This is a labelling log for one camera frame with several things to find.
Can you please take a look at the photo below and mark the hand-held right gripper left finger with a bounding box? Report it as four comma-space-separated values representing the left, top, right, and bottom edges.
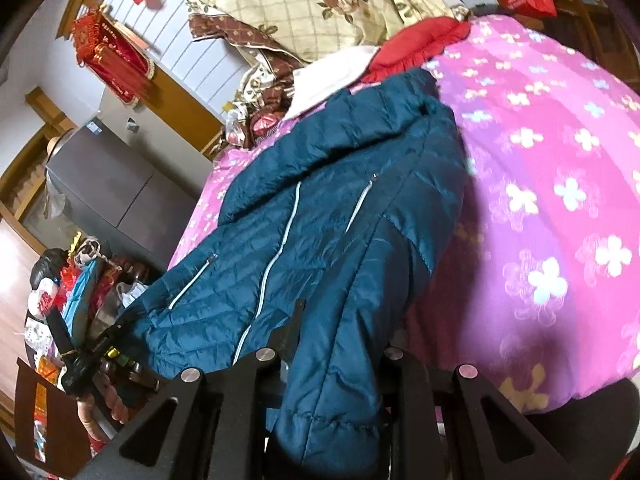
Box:
75, 300, 306, 480

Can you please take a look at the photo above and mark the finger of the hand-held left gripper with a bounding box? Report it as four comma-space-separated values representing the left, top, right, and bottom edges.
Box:
46, 307, 77, 360

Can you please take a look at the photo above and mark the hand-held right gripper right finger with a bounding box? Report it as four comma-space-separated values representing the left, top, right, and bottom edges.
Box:
382, 345, 628, 480

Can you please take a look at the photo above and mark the teal puffer jacket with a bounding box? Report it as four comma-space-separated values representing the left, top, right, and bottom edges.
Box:
117, 67, 473, 480

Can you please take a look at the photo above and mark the person's left hand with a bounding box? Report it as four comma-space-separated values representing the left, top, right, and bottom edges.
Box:
75, 360, 133, 448

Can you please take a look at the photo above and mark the blue bag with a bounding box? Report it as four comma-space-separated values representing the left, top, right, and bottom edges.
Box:
62, 260, 108, 333

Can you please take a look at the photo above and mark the black and white doll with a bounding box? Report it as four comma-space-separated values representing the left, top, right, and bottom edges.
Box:
27, 249, 70, 313

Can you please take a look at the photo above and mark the grey refrigerator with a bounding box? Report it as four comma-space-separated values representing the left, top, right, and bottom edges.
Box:
45, 105, 201, 271

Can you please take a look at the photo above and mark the dark cloth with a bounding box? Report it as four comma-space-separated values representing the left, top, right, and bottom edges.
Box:
525, 379, 640, 480

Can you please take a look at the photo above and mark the clear plastic bag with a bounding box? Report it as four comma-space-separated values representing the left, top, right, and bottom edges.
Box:
224, 104, 257, 150

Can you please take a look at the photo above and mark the pink floral bed sheet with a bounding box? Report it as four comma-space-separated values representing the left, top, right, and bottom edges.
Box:
167, 12, 640, 411

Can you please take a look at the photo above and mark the white pillow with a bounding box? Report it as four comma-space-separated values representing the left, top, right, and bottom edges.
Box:
282, 45, 383, 121

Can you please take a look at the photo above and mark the red tasselled banner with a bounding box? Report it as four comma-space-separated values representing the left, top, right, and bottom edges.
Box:
70, 4, 156, 108

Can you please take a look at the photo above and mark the brown floral quilt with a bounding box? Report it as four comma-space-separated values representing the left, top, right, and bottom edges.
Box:
187, 10, 311, 148

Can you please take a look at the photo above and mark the red padded garment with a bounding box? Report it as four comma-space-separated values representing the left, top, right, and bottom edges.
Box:
360, 16, 471, 83

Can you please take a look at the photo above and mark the beige floral checked quilt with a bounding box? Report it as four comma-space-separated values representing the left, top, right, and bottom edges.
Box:
185, 0, 456, 63

